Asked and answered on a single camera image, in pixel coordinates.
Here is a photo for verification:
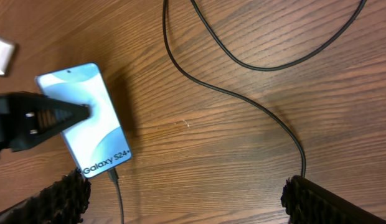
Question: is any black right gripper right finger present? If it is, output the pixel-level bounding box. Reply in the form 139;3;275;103
281;175;386;224

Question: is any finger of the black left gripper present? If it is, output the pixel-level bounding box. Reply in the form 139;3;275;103
0;92;90;152

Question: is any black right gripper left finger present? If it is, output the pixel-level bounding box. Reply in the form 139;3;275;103
0;169;91;224

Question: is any black usb charging cable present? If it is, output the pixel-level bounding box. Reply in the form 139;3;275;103
106;0;367;224

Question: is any blue screen smartphone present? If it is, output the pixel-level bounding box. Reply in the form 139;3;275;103
36;63;132;178

